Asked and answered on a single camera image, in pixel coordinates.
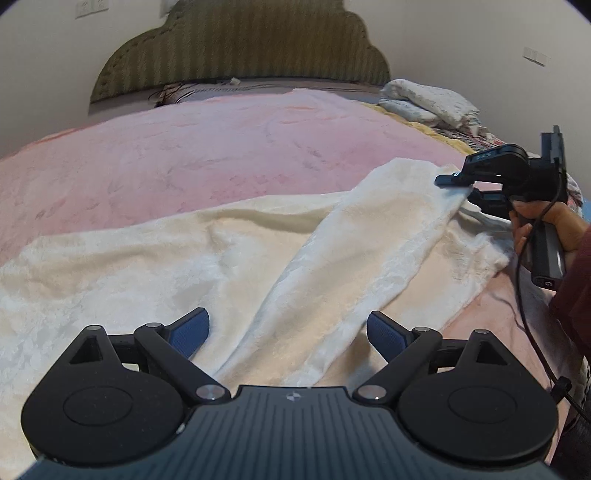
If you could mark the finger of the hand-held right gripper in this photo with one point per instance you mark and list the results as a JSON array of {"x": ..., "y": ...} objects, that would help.
[
  {"x": 455, "y": 180},
  {"x": 489, "y": 202}
]

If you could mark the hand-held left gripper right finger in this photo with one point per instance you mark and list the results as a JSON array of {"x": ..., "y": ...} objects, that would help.
[{"x": 382, "y": 333}]

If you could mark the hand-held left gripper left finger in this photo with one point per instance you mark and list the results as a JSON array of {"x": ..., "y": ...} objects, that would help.
[{"x": 191, "y": 332}]

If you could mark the cream fleece blanket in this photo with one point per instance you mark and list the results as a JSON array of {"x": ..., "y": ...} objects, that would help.
[{"x": 240, "y": 258}]

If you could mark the person's right hand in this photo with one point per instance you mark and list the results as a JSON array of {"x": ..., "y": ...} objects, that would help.
[{"x": 565, "y": 226}]

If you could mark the yellow blanket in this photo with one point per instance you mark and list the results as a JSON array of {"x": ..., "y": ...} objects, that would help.
[{"x": 443, "y": 136}]

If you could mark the white lace blanket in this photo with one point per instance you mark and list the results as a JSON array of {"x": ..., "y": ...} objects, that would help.
[{"x": 429, "y": 104}]

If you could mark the pink fleece blanket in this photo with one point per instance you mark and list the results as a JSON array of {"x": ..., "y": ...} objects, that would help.
[{"x": 184, "y": 152}]

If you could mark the olive striped headboard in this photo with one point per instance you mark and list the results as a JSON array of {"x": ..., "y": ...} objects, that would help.
[{"x": 240, "y": 41}]

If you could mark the white wall socket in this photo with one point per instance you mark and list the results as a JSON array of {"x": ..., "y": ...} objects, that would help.
[
  {"x": 92, "y": 7},
  {"x": 535, "y": 55}
]

